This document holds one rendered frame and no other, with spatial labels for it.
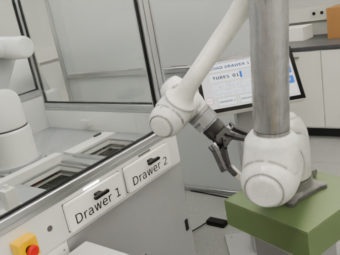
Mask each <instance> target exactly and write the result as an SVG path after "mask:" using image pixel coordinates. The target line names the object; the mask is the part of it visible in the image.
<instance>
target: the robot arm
mask: <svg viewBox="0 0 340 255"><path fill-rule="evenodd" d="M248 17H249V39H250V64H251V89H252V114H253V129H252V130H251V131H248V130H245V129H243V128H241V127H238V126H236V125H235V124H233V123H232V122H230V123H228V124H227V125H226V127H225V124H224V123H223V122H222V121H221V120H220V119H219V118H216V117H217V113H216V112H215V111H214V110H213V109H212V108H211V107H210V106H209V105H207V103H206V102H205V101H204V99H203V97H202V96H201V94H200V93H199V92H198V91H197V90H198V88H199V87H200V85H201V83H202V82H203V80H204V79H205V77H206V76H207V75H208V73H209V72H210V70H211V69H212V68H213V66H214V65H215V63H216V62H217V61H218V59H219V58H220V56H221V55H222V53H223V52H224V51H225V49H226V48H227V47H228V45H229V44H230V42H231V41H232V40H233V38H234V37H235V35H236V34H237V33H238V31H239V30H240V28H241V27H242V26H243V24H244V23H245V21H246V20H247V19H248ZM160 93H161V96H162V97H161V99H160V100H159V101H158V102H157V103H156V105H155V108H154V109H153V110H152V112H151V114H150V117H149V125H150V128H151V130H152V131H153V132H154V133H155V134H157V135H158V136H160V137H162V138H170V137H173V136H175V135H177V134H178V133H179V132H180V131H181V130H182V129H183V128H184V127H185V125H186V124H187V123H188V122H189V123H190V124H191V125H192V126H193V127H194V128H195V129H196V130H197V131H199V132H202V131H203V134H204V135H205V136H206V137H208V138H209V139H210V140H212V141H213V144H212V145H210V146H209V147H208V148H209V150H210V151H211V152H212V153H213V156H214V158H215V160H216V162H217V164H218V167H219V169H220V171H221V172H222V173H223V172H224V171H228V172H229V173H230V174H231V175H232V176H234V177H236V178H237V179H238V180H239V181H240V182H241V187H242V190H243V192H244V194H245V196H246V197H247V199H248V200H249V201H250V202H252V203H253V204H255V205H258V206H262V207H279V206H281V205H283V204H285V205H286V206H287V207H295V206H296V205H297V204H298V203H299V202H301V201H303V200H304V199H306V198H308V197H310V196H311V195H313V194H315V193H317V192H318V191H320V190H323V189H326V188H327V183H326V182H324V181H319V180H315V179H313V177H314V176H316V175H317V169H316V168H314V167H311V164H312V162H311V148H310V140H309V135H308V130H307V128H306V126H305V124H304V122H303V121H302V119H301V118H300V117H299V116H298V115H296V114H295V113H293V112H290V99H289V0H233V2H232V4H231V6H230V8H229V9H228V11H227V13H226V14H225V16H224V18H223V19H222V21H221V22H220V24H219V25H218V27H217V28H216V30H215V31H214V33H213V34H212V36H211V37H210V39H209V40H208V42H207V43H206V45H205V46H204V48H203V49H202V51H201V52H200V54H199V55H198V57H197V58H196V60H195V61H194V63H193V64H192V66H191V67H190V69H189V70H188V72H187V73H186V75H185V76H184V77H183V79H182V78H180V77H178V76H172V77H170V78H169V79H168V80H166V81H165V82H164V84H163V85H162V86H161V87H160ZM230 130H231V131H233V132H236V133H238V134H239V135H238V134H235V133H231V132H230ZM232 140H237V141H244V151H243V163H242V172H240V171H239V170H238V169H237V168H236V167H235V166H234V165H231V163H230V159H229V155H228V151H227V146H228V145H229V143H230V142H231V141H232ZM217 146H218V147H219V150H218V148H217ZM220 152H221V153H220Z"/></svg>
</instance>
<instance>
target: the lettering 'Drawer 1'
mask: <svg viewBox="0 0 340 255"><path fill-rule="evenodd" d="M115 190H117V192H118V196H117V197H119V196H120V195H121V194H120V195H119V191H118V188H116V189H115ZM104 199H107V198H104ZM104 199H103V204H104V203H105V202H106V201H107V200H108V199H107V200H106V201H104ZM107 204H108V203H107ZM107 204H104V205H107ZM94 206H95V205H94ZM98 206H99V207H100V209H101V201H100V205H99V203H97V208H96V206H95V208H96V210H97V211H98ZM91 208H92V207H90V208H89V210H90V209H91ZM86 211H87V210H86ZM86 211H85V212H84V215H85V218H86ZM91 211H93V213H94V210H93V208H92V210H91ZM91 211H90V212H91ZM90 212H89V215H92V214H93V213H92V214H90ZM78 214H81V217H82V218H81V221H82V220H83V216H82V213H78ZM78 214H76V215H75V217H76V221H77V224H79V223H80V222H81V221H80V222H78V220H77V215H78Z"/></svg>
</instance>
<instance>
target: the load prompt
mask: <svg viewBox="0 0 340 255"><path fill-rule="evenodd" d="M246 67H251V64H250V58H247V59H242V60H236V61H230V62H225V63H219V64H215V65H214V66H213V68H212V69H211V70H210V72H209V74H212V73H217V72H223V71H229V70H234V69H240V68H246Z"/></svg>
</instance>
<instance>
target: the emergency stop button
mask: <svg viewBox="0 0 340 255"><path fill-rule="evenodd" d="M38 253H39V247H38V246H37V245H31V246H30V247H29V248H28V250H27V255H38Z"/></svg>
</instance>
